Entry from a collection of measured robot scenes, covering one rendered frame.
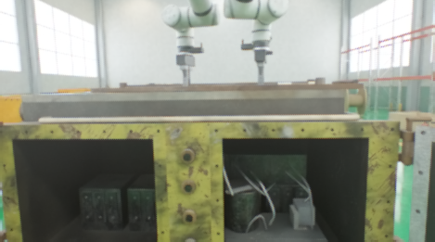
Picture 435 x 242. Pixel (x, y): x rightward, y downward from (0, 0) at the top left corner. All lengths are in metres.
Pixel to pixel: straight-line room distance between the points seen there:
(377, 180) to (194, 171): 0.65
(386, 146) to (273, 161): 0.46
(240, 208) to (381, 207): 0.50
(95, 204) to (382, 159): 1.24
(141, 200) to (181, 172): 0.39
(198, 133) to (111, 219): 0.68
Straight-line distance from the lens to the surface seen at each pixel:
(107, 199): 1.26
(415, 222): 1.04
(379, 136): 0.94
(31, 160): 1.23
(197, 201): 0.88
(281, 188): 1.17
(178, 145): 0.81
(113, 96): 0.96
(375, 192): 1.00
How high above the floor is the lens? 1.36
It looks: 5 degrees down
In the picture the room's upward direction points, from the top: 1 degrees counter-clockwise
